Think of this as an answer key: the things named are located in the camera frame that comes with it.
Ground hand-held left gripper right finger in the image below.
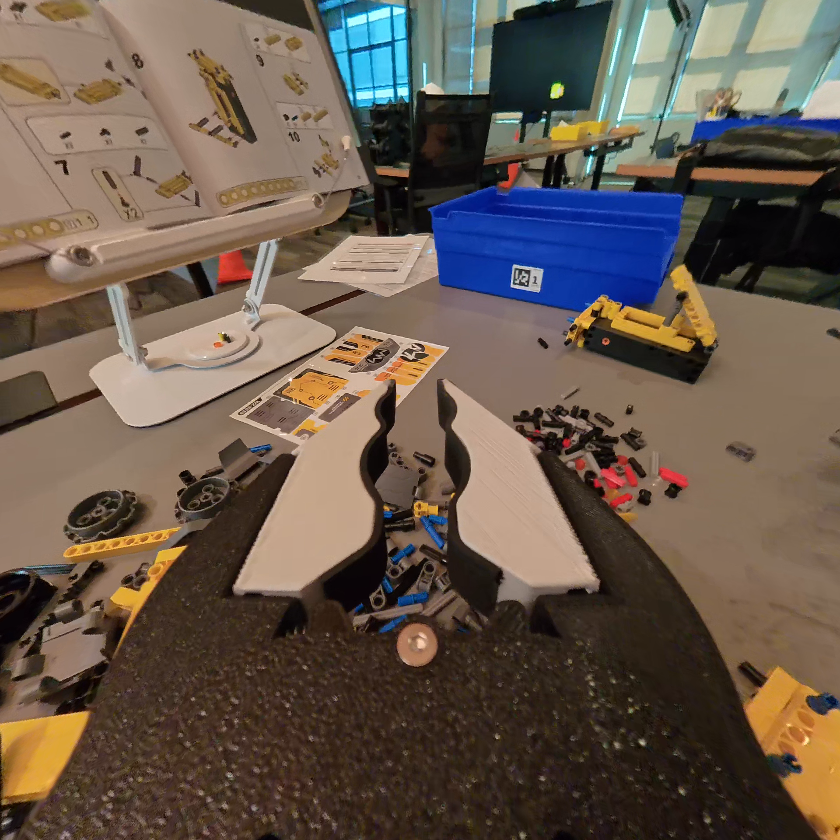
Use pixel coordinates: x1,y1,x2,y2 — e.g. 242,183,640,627
435,378,601,616

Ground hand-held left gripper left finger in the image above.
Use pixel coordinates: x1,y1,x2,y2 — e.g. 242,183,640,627
233,379,398,601

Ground pile of toy building pieces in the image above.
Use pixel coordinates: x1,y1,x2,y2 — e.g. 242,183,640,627
0,386,691,809

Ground yellow toy panel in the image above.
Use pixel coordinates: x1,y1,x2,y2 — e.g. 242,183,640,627
743,665,840,798

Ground yellow grey sticker sheet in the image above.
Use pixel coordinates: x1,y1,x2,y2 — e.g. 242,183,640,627
228,325,451,448

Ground white book stand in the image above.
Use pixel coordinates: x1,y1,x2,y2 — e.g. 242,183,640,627
0,185,370,429

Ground yellow black toy model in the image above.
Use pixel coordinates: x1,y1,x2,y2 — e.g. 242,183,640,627
562,264,721,386

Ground orange traffic cone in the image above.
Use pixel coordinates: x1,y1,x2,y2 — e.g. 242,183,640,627
215,248,256,287

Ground white printed papers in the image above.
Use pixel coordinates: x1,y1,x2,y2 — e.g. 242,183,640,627
297,231,439,299

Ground blue plastic bin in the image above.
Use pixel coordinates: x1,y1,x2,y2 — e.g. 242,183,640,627
428,185,685,309

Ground black phone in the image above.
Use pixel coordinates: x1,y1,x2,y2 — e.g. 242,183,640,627
0,369,60,429

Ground wooden background desk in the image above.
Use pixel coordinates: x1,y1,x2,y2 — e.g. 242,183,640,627
616,157,840,204
373,126,647,194

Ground black mesh office chair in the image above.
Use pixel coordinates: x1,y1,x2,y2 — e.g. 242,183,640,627
408,91,494,232

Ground blue background bin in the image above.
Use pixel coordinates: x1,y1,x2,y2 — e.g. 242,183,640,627
691,113,840,142

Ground open instruction booklet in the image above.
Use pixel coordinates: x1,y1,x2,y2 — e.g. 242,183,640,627
0,0,370,269

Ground black bag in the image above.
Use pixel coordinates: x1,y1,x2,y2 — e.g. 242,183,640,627
696,126,840,173

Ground black monitor screen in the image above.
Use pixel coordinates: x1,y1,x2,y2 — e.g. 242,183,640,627
489,0,616,116

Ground black light stand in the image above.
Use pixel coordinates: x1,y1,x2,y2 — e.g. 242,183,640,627
651,0,693,157

